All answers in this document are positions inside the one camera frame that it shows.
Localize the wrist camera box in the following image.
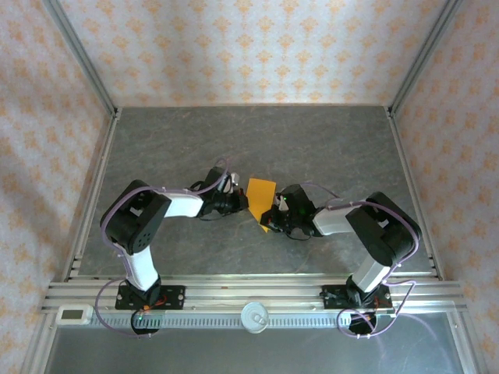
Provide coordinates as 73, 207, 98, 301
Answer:
274, 185, 316, 217
204, 167, 241, 195

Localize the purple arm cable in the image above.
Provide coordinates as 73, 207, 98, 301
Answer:
95, 157, 239, 339
303, 182, 423, 339

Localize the grey metal panel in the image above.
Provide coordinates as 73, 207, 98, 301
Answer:
42, 311, 469, 374

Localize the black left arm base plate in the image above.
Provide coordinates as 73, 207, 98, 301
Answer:
115, 285, 187, 312

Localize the orange paper sheet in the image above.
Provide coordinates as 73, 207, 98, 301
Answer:
246, 178, 278, 235

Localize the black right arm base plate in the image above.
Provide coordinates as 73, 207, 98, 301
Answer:
321, 285, 392, 312

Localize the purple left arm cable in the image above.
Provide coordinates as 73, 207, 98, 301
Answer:
95, 157, 239, 339

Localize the aluminium frame post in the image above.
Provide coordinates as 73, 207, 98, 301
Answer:
41, 0, 122, 118
385, 0, 463, 117

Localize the aluminium mounting rail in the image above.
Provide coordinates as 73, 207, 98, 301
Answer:
38, 274, 467, 315

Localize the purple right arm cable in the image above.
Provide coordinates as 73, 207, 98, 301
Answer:
303, 182, 423, 339

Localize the white digital timer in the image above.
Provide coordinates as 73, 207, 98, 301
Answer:
54, 305, 94, 326

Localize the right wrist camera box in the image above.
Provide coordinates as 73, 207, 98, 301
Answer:
274, 185, 316, 217

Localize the slotted grey cable duct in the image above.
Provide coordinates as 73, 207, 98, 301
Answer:
87, 313, 377, 330

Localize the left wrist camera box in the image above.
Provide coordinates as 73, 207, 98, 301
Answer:
204, 167, 241, 195

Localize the aluminium side rail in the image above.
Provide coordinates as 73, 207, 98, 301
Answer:
64, 108, 122, 281
385, 107, 445, 281

